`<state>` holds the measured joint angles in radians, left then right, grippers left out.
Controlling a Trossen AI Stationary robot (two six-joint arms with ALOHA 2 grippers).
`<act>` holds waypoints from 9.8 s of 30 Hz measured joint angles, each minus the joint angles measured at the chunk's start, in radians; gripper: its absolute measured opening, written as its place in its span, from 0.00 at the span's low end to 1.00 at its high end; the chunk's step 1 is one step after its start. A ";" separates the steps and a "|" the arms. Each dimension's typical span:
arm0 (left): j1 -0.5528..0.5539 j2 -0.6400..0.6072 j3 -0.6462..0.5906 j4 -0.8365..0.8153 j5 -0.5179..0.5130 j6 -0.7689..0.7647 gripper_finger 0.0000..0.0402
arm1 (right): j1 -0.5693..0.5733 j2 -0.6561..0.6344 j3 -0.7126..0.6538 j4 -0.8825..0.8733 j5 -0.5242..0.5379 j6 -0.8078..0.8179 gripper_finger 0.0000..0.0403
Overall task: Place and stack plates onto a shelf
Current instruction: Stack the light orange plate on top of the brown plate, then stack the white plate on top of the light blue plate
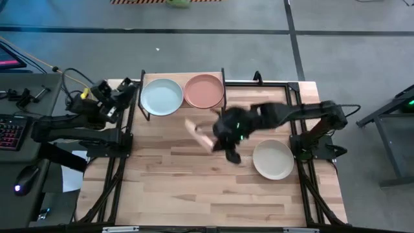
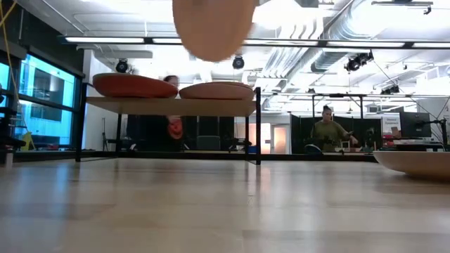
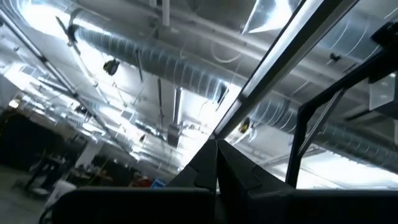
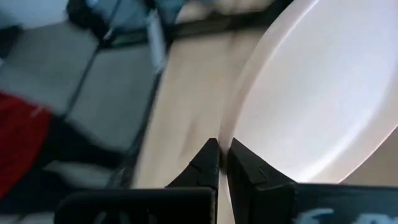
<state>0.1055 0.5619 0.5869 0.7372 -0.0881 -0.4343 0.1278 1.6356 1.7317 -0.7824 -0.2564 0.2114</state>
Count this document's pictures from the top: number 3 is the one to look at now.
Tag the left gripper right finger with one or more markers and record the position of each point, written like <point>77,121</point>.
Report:
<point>239,177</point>

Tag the silver ventilation duct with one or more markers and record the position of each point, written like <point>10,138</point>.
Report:
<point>161,62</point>
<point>342,137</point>

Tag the blue sign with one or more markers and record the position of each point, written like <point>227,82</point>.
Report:
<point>158,183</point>

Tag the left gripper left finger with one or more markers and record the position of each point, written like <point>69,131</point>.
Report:
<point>199,177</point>

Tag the long ceiling pipe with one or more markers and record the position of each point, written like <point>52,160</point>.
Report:
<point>59,76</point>

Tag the overhead aluminium beam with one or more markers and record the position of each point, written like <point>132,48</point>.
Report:
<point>273,62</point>

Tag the black metal table frame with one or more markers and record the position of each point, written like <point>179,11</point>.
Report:
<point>303,124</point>

